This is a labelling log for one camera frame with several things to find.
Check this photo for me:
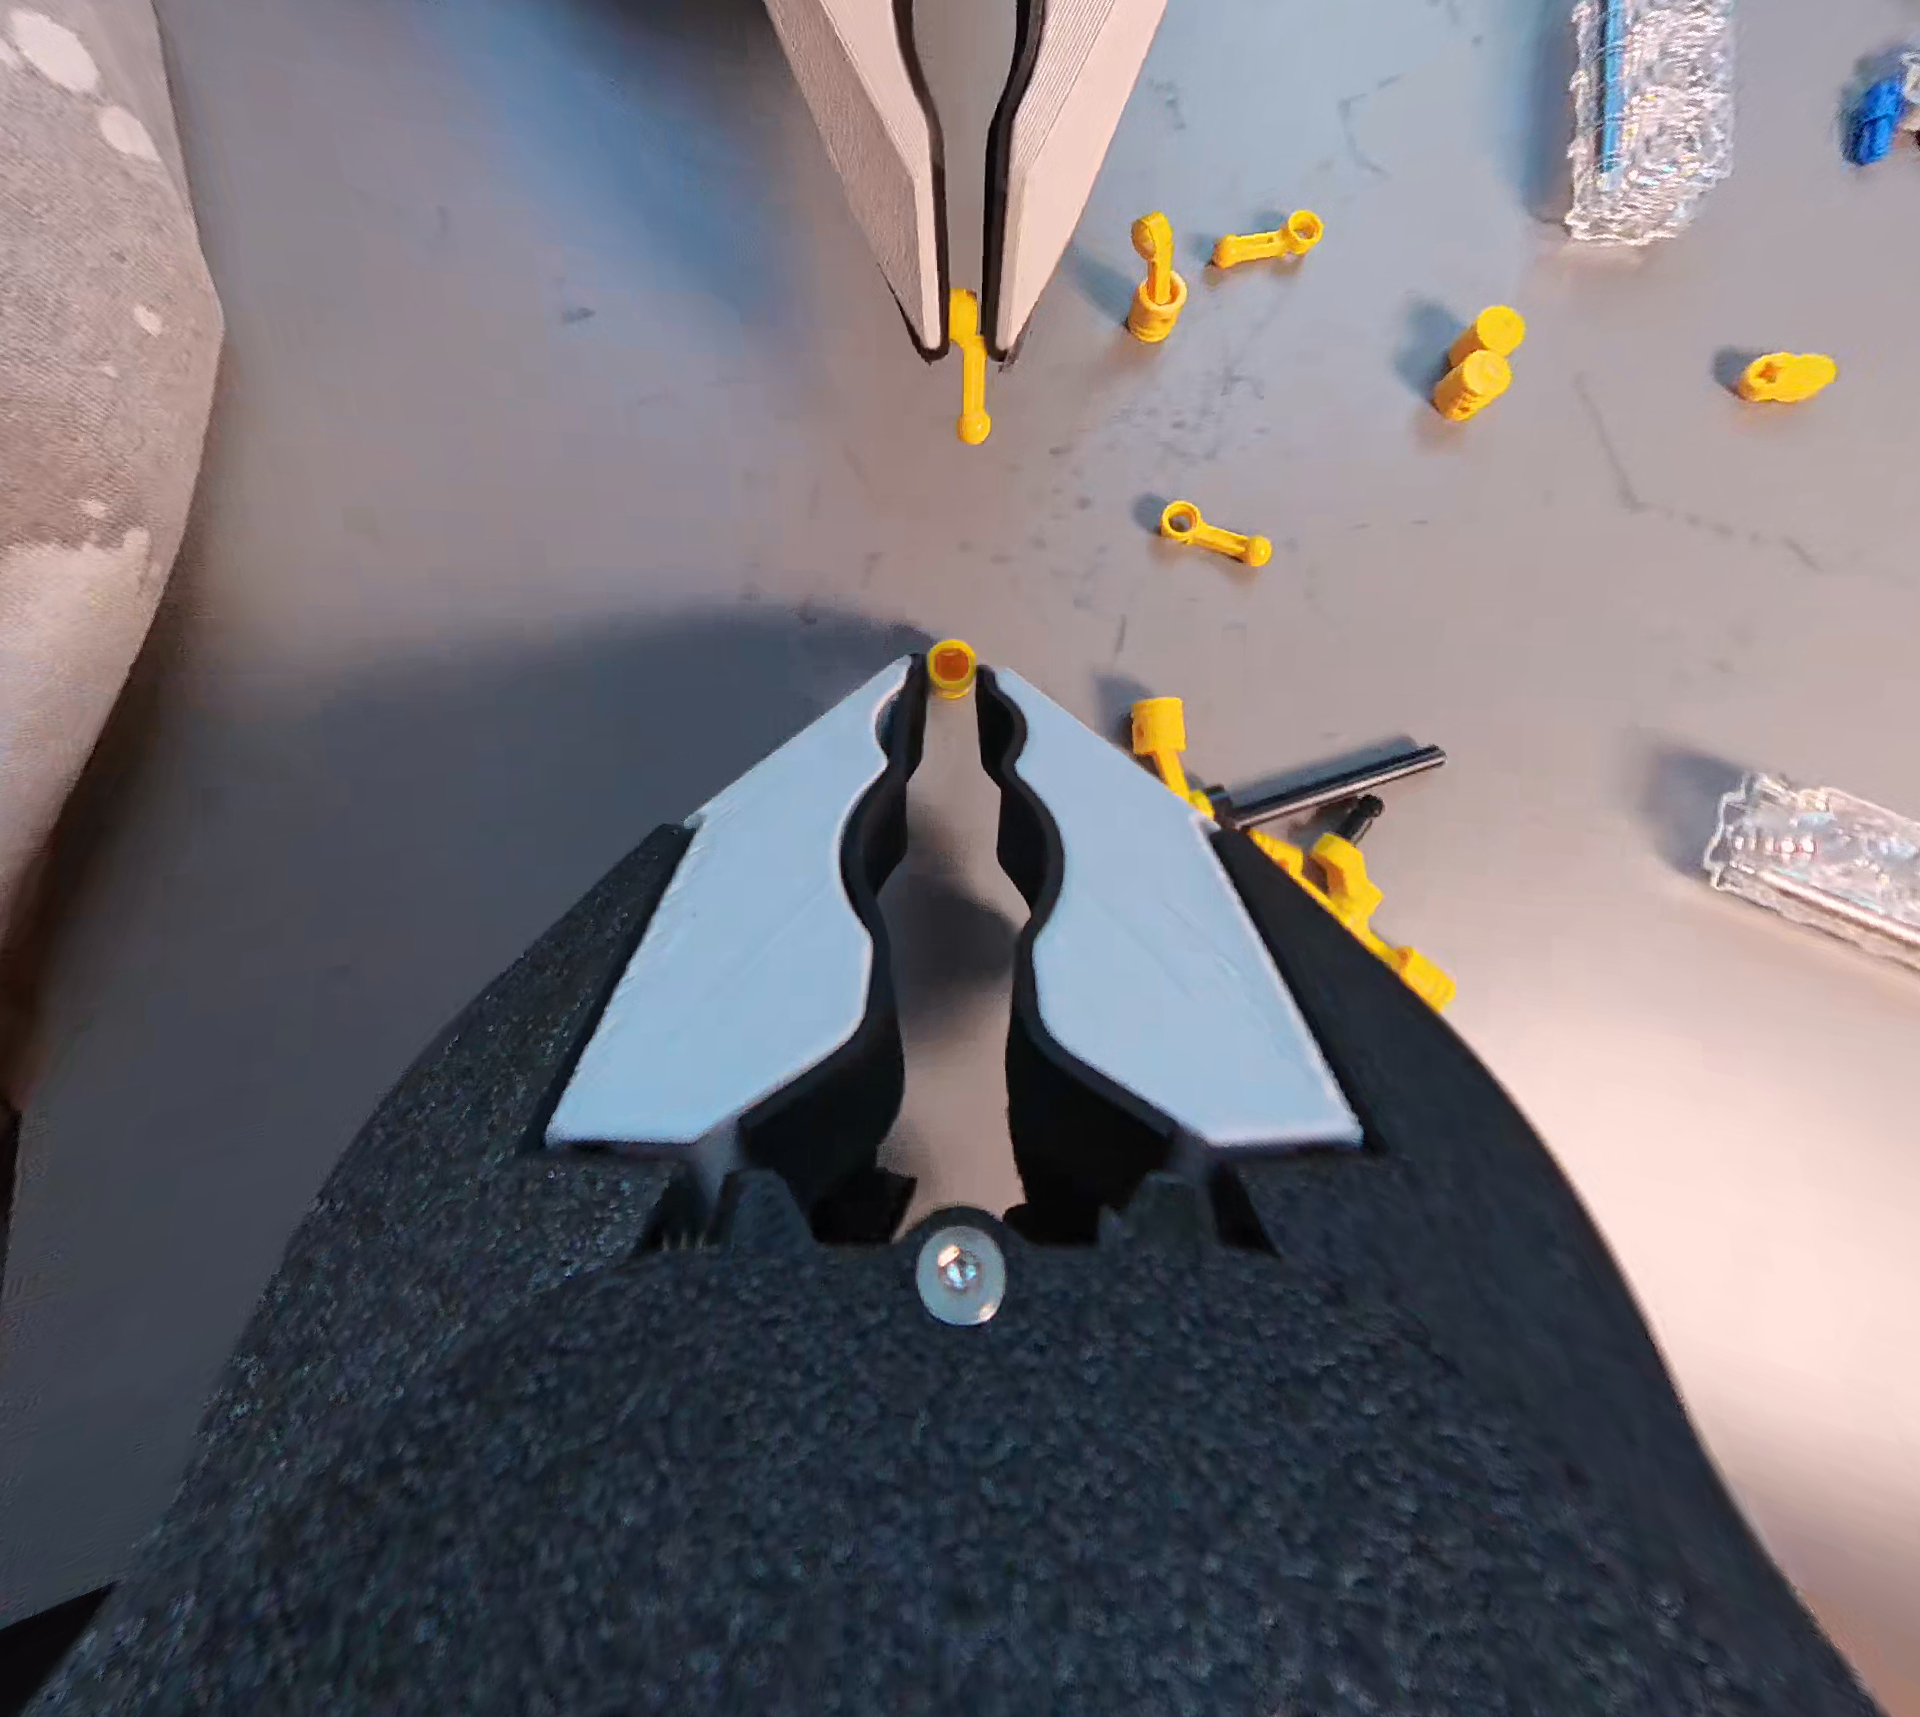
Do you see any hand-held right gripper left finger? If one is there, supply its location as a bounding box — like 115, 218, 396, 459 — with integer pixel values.
542, 655, 930, 1243

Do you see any clear plastic building piece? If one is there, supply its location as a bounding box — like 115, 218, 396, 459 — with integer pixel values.
1702, 773, 1920, 973
1565, 0, 1743, 247

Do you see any grey desk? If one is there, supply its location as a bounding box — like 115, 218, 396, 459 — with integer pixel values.
0, 0, 1920, 1717

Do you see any yellow piston crank assembly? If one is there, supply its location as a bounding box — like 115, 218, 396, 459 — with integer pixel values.
1253, 794, 1459, 1015
1128, 695, 1451, 849

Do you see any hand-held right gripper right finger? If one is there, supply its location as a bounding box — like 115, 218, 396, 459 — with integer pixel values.
979, 667, 1368, 1246

